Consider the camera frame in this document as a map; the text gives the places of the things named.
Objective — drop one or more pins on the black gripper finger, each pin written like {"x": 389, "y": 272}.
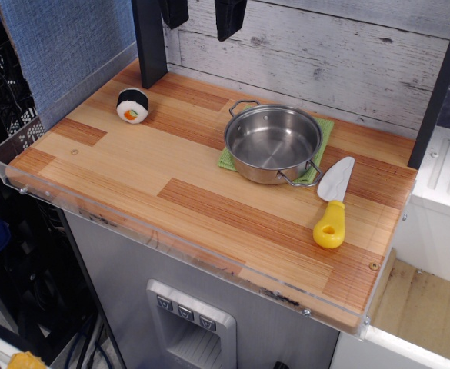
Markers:
{"x": 174, "y": 12}
{"x": 229, "y": 15}

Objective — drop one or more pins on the stainless steel pot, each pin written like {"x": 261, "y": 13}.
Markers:
{"x": 272, "y": 140}

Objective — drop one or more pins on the plush sushi roll toy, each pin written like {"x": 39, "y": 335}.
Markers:
{"x": 132, "y": 105}

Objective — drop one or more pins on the blue fabric panel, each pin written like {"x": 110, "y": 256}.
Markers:
{"x": 68, "y": 49}

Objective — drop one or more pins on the black plastic crate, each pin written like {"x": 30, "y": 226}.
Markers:
{"x": 17, "y": 107}

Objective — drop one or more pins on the clear acrylic edge guard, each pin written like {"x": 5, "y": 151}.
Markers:
{"x": 159, "y": 183}

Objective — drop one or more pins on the white toy sink unit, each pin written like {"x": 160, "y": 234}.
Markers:
{"x": 422, "y": 238}

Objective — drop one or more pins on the grey ice dispenser panel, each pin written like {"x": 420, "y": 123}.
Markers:
{"x": 191, "y": 333}

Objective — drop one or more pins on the silver toy fridge cabinet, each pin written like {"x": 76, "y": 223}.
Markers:
{"x": 120, "y": 269}

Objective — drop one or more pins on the yellow object at corner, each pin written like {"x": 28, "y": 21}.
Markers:
{"x": 25, "y": 360}

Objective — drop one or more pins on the dark left post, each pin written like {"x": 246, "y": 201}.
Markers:
{"x": 150, "y": 41}

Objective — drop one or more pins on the dark post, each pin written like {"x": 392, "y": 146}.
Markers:
{"x": 150, "y": 41}
{"x": 432, "y": 113}

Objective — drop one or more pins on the dark right post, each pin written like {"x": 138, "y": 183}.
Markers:
{"x": 432, "y": 113}

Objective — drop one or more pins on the yellow handled toy knife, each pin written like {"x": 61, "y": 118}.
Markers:
{"x": 329, "y": 231}

